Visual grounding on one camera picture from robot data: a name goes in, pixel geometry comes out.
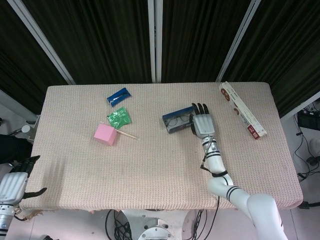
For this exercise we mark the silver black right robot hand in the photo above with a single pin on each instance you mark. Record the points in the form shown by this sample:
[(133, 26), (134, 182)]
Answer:
[(203, 125)]

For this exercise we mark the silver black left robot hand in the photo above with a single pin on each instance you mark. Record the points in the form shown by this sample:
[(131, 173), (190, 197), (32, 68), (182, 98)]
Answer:
[(11, 185)]

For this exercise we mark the thin metal round eyeglasses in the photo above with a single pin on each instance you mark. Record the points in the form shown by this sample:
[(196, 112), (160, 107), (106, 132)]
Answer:
[(178, 121)]

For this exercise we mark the blue grey glasses case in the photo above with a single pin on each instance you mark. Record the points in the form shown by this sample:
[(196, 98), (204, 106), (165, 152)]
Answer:
[(172, 118)]

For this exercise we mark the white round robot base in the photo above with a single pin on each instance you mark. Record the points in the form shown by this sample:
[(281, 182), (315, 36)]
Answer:
[(156, 227)]

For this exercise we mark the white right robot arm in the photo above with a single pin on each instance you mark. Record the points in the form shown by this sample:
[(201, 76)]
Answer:
[(237, 192)]

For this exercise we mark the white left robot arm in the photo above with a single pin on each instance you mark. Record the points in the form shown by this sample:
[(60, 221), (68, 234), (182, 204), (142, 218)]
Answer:
[(6, 217)]

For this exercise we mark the long white baking paper box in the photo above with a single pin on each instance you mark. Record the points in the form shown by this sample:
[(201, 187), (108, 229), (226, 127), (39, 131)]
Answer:
[(241, 110)]

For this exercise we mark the wooden chopstick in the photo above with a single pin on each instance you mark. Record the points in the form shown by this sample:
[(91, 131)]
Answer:
[(125, 134)]

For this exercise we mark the green foil packet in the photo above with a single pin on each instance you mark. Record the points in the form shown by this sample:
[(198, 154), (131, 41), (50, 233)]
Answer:
[(118, 117)]

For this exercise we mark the dark curtain panel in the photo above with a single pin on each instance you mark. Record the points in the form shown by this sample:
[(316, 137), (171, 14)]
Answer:
[(287, 50), (100, 37), (200, 37), (17, 62)]

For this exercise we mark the blue foil packet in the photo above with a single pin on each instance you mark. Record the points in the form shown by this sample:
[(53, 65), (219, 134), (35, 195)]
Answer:
[(118, 97)]

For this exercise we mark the pink woven tablecloth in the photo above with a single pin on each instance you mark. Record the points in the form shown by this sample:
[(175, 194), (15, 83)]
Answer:
[(125, 175)]

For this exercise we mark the pink cube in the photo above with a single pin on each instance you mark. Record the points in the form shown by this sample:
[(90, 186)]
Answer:
[(105, 133)]

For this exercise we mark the white metal frame post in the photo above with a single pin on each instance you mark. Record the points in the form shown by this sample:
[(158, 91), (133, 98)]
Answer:
[(237, 42), (42, 42), (155, 40)]

